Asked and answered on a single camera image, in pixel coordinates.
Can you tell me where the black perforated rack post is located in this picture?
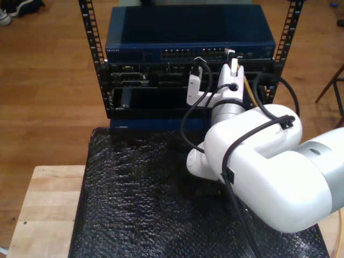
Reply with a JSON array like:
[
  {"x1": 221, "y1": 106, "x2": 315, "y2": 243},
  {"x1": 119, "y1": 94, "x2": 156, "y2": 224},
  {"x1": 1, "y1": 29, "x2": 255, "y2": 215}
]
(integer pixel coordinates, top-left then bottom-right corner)
[
  {"x1": 264, "y1": 0, "x2": 306, "y2": 108},
  {"x1": 77, "y1": 0, "x2": 113, "y2": 119}
]

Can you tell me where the dark shoe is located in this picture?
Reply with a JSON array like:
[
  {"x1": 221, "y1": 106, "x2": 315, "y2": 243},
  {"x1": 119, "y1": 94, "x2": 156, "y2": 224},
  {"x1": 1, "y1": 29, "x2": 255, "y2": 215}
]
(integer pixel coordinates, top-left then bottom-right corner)
[{"x1": 6, "y1": 0, "x2": 46, "y2": 17}]

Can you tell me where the black bubble wrap mat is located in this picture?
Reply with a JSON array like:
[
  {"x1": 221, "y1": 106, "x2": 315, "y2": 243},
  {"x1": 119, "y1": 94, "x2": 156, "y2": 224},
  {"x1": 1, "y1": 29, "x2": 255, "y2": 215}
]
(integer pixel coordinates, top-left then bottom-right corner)
[{"x1": 68, "y1": 125, "x2": 330, "y2": 258}]

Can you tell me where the yellow network cable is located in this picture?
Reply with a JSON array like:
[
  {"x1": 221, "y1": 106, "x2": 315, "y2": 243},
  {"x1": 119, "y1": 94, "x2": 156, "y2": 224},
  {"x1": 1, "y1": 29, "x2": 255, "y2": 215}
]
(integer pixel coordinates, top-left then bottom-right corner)
[{"x1": 225, "y1": 47, "x2": 344, "y2": 258}]

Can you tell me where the blue flat box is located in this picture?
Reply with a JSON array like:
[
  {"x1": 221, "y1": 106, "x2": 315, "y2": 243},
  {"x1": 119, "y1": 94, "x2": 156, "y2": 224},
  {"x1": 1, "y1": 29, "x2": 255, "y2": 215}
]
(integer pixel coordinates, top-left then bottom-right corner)
[{"x1": 109, "y1": 118, "x2": 213, "y2": 130}]

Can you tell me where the thin black cable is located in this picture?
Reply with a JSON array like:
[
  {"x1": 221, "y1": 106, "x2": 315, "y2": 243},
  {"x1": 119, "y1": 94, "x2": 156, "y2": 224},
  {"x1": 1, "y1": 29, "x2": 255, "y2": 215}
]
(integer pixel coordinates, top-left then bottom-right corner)
[
  {"x1": 200, "y1": 82, "x2": 239, "y2": 109},
  {"x1": 180, "y1": 56, "x2": 301, "y2": 258}
]

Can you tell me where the black rack server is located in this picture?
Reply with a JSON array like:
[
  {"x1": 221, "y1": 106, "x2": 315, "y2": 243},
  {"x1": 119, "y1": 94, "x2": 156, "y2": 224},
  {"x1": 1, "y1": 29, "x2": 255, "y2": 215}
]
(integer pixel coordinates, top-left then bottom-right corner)
[{"x1": 98, "y1": 61, "x2": 283, "y2": 89}]

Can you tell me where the white shoe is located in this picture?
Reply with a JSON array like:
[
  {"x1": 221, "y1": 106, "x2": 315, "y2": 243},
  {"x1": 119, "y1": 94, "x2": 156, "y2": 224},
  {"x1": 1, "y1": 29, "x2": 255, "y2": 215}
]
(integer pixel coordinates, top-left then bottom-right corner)
[{"x1": 0, "y1": 8, "x2": 13, "y2": 27}]

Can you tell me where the blue network switch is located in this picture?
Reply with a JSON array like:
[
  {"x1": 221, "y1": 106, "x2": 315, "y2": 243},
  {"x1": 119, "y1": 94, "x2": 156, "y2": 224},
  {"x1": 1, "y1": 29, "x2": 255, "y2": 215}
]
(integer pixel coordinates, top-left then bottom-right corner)
[{"x1": 104, "y1": 4, "x2": 277, "y2": 64}]

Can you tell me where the wooden chair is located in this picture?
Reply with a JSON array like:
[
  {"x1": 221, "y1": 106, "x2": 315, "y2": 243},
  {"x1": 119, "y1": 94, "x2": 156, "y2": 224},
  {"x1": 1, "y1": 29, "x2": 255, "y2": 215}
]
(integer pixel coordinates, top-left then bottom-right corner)
[{"x1": 315, "y1": 63, "x2": 344, "y2": 128}]

